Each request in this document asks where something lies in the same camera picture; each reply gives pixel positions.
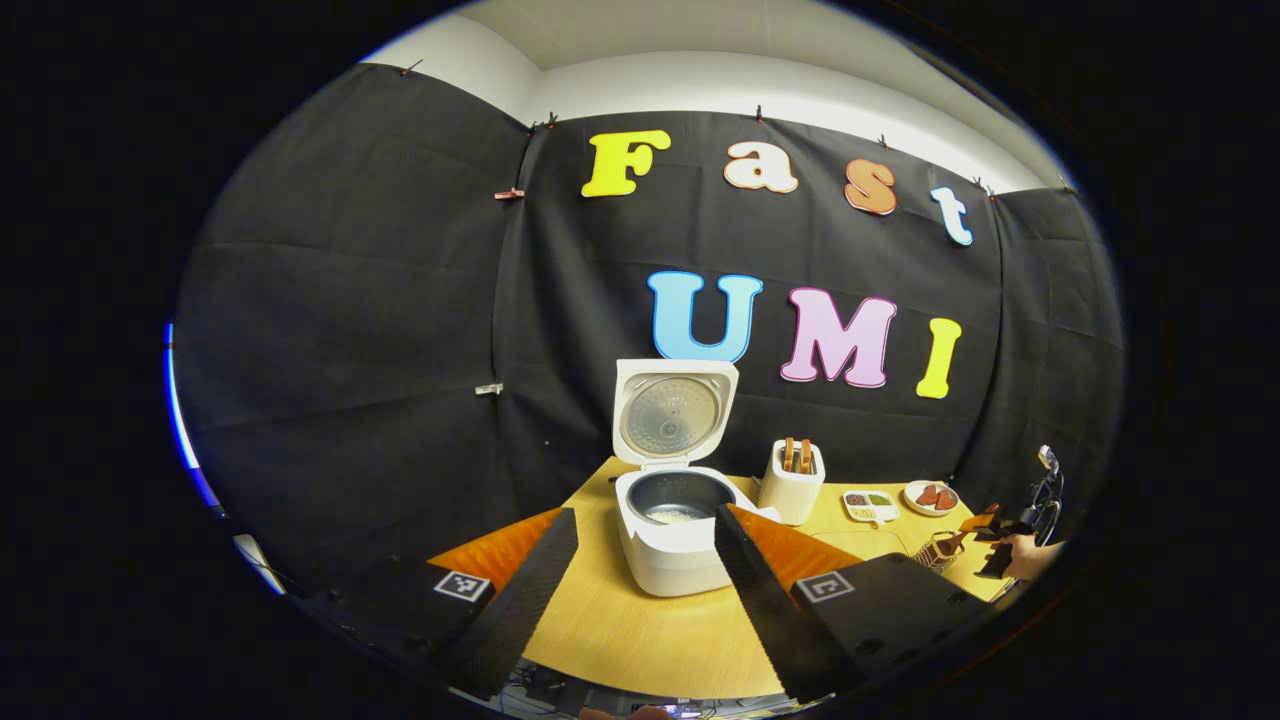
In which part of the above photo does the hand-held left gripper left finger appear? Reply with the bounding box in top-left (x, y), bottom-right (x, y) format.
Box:
top-left (300, 507), bottom-right (579, 698)

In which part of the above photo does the clear wire chopstick holder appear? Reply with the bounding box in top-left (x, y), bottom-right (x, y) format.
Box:
top-left (915, 532), bottom-right (966, 573)

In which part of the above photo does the white rice cooker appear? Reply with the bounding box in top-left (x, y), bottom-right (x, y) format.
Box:
top-left (612, 358), bottom-right (781, 598)

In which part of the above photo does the white toaster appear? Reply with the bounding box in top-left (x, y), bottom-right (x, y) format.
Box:
top-left (757, 438), bottom-right (827, 527)

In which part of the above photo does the black backdrop cloth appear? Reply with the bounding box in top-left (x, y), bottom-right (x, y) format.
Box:
top-left (175, 62), bottom-right (1126, 601)

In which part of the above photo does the white round plate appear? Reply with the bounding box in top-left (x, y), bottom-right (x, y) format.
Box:
top-left (903, 480), bottom-right (961, 517)

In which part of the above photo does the white divided bean dish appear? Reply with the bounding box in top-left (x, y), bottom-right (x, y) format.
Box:
top-left (842, 489), bottom-right (899, 525)

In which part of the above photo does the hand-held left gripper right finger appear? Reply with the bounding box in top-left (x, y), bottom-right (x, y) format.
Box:
top-left (714, 503), bottom-right (1001, 704)

